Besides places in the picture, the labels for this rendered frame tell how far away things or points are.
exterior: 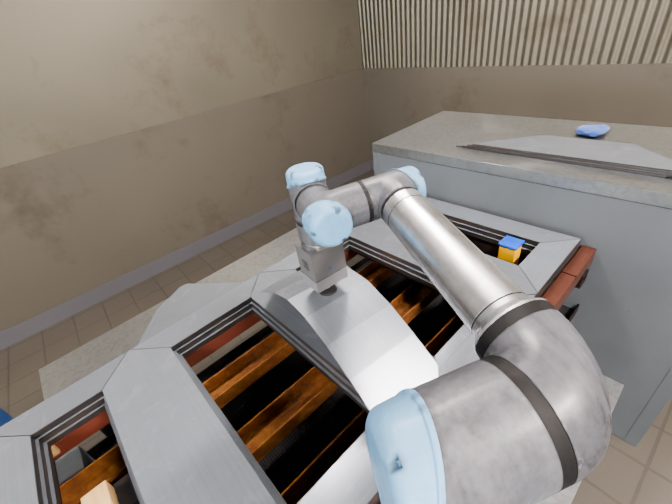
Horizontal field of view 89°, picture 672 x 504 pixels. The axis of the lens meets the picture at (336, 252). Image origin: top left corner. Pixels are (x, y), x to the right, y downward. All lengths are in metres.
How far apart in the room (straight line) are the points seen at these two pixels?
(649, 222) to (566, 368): 1.00
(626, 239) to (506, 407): 1.09
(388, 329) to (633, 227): 0.85
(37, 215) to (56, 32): 1.12
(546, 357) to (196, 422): 0.73
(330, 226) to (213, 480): 0.54
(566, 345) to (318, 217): 0.35
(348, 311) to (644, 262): 0.96
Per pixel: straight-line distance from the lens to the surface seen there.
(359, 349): 0.74
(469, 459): 0.31
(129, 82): 2.94
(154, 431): 0.94
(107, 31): 2.94
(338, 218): 0.54
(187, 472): 0.85
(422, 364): 0.78
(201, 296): 1.36
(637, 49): 2.88
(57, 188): 2.94
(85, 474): 1.20
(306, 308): 0.78
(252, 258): 1.53
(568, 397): 0.35
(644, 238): 1.36
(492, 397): 0.33
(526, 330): 0.38
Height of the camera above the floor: 1.56
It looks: 34 degrees down
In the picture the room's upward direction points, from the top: 9 degrees counter-clockwise
